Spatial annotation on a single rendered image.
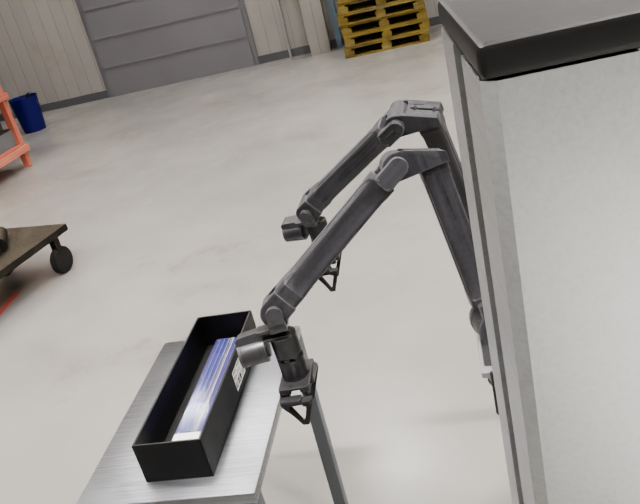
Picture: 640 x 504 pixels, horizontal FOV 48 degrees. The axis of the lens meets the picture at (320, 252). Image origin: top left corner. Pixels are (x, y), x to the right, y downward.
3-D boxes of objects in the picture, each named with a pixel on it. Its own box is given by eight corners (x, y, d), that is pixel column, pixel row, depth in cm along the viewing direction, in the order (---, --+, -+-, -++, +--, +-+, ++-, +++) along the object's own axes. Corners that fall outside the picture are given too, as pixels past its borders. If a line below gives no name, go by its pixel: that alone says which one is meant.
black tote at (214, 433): (214, 476, 170) (200, 439, 165) (146, 482, 173) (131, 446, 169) (260, 340, 221) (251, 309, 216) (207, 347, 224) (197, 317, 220)
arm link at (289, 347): (294, 332, 146) (293, 318, 152) (261, 341, 147) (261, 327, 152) (303, 360, 149) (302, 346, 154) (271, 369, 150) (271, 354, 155)
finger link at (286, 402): (289, 433, 153) (276, 398, 149) (294, 411, 159) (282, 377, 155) (320, 428, 151) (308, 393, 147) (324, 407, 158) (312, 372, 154)
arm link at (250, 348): (279, 305, 144) (281, 294, 153) (224, 321, 145) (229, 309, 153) (296, 360, 146) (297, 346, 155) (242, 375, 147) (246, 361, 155)
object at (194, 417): (195, 464, 173) (191, 453, 172) (168, 467, 175) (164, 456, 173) (241, 345, 218) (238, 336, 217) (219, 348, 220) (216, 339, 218)
